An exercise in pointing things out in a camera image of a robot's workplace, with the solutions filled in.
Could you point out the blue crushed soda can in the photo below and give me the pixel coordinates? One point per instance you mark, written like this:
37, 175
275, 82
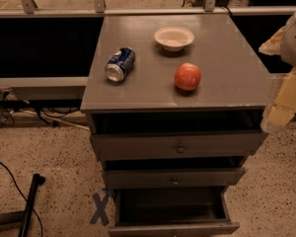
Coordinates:
120, 64

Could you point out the white paper bowl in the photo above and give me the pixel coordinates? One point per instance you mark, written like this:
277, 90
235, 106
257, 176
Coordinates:
174, 38

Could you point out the black metal stand leg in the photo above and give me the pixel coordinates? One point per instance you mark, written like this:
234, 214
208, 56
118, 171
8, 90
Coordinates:
23, 217

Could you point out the grey bottom drawer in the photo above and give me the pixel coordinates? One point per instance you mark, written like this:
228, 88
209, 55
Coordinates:
171, 212

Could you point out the grey middle drawer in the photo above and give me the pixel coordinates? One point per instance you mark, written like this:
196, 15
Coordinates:
173, 173

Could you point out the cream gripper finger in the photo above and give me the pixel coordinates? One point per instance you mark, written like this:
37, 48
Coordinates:
280, 108
273, 45

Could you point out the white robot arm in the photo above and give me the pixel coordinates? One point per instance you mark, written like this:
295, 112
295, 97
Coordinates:
288, 43

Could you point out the grey drawer cabinet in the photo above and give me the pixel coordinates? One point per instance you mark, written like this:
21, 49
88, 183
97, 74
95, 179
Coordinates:
232, 78

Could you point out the grey metal railing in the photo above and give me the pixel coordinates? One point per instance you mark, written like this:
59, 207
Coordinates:
98, 7

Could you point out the grey drawer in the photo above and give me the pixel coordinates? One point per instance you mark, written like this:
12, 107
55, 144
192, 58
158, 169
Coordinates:
150, 136
171, 212
173, 173

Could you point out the grey top drawer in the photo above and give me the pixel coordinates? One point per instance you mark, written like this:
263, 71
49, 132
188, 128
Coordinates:
150, 136

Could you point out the red apple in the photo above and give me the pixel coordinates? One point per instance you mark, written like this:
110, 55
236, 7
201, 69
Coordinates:
187, 77

